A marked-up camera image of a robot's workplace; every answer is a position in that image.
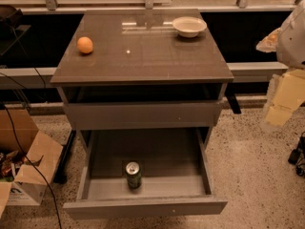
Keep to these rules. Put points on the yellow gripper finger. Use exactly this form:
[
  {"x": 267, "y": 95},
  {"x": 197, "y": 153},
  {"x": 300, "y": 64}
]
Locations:
[
  {"x": 269, "y": 42},
  {"x": 286, "y": 93}
]

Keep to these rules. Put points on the green soda can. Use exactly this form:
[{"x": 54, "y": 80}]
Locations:
[{"x": 133, "y": 174}]

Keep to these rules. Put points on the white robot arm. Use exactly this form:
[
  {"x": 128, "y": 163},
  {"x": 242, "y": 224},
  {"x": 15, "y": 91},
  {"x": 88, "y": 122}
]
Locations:
[{"x": 290, "y": 49}]

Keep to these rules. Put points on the grey drawer cabinet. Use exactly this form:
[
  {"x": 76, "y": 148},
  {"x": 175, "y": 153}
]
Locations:
[{"x": 138, "y": 57}]

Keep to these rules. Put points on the closed grey top drawer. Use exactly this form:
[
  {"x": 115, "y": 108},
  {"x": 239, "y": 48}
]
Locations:
[{"x": 142, "y": 116}]

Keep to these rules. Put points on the open grey middle drawer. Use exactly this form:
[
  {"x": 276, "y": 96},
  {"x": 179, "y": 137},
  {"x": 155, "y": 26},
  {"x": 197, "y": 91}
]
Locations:
[{"x": 175, "y": 179}]

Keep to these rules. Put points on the white bowl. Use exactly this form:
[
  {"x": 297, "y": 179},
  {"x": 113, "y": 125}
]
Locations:
[{"x": 189, "y": 27}]

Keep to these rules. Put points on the orange fruit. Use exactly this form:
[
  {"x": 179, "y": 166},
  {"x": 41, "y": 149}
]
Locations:
[{"x": 85, "y": 45}]

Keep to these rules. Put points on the black device on shelf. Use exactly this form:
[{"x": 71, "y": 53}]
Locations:
[{"x": 10, "y": 18}]

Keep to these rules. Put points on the cardboard box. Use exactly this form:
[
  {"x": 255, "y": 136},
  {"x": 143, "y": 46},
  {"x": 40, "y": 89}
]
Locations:
[{"x": 29, "y": 159}]

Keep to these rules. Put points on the snack bags in box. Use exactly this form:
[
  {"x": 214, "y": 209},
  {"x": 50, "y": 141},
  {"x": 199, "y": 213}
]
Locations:
[{"x": 10, "y": 164}]

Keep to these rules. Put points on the black adapter with cables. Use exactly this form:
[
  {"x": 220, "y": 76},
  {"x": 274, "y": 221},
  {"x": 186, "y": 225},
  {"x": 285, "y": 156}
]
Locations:
[{"x": 297, "y": 157}]

